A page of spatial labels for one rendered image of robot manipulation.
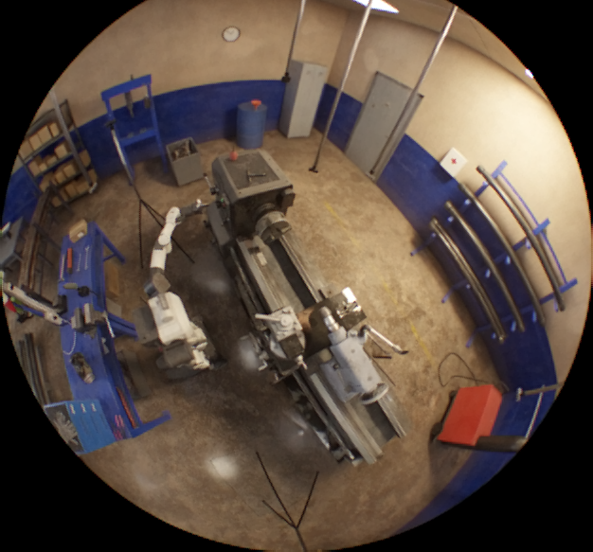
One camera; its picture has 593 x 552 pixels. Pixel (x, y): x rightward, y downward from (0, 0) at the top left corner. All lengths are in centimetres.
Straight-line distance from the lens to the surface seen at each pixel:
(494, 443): 313
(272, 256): 189
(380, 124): 438
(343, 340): 133
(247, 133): 432
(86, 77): 451
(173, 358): 112
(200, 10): 435
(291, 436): 254
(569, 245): 379
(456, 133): 372
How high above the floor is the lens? 236
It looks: 58 degrees down
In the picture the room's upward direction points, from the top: 21 degrees clockwise
